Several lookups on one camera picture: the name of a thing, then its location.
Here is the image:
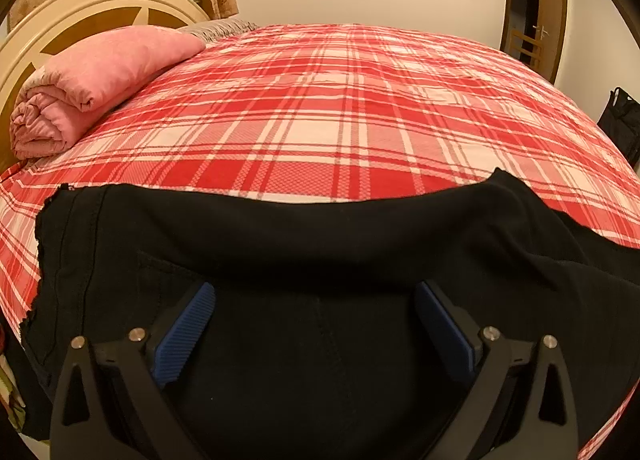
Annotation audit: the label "black luggage bag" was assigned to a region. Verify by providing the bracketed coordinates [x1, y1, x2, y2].
[597, 87, 640, 166]

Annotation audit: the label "patterned cloth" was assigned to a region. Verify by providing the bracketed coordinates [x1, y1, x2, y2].
[0, 350, 27, 428]

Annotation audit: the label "pink folded blanket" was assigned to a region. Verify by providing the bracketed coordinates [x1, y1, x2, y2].
[9, 25, 207, 160]

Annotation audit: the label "red plaid bed sheet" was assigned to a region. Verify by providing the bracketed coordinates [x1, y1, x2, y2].
[0, 23, 640, 341]

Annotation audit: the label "brown wooden door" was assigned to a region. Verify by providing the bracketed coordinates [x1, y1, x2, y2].
[501, 0, 569, 84]

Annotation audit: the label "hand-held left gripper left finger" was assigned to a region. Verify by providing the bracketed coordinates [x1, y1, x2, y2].
[50, 281, 217, 460]

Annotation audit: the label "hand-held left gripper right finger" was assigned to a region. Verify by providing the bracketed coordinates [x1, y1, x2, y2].
[414, 280, 581, 460]

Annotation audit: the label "black pants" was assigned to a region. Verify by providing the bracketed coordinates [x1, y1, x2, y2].
[20, 167, 640, 460]

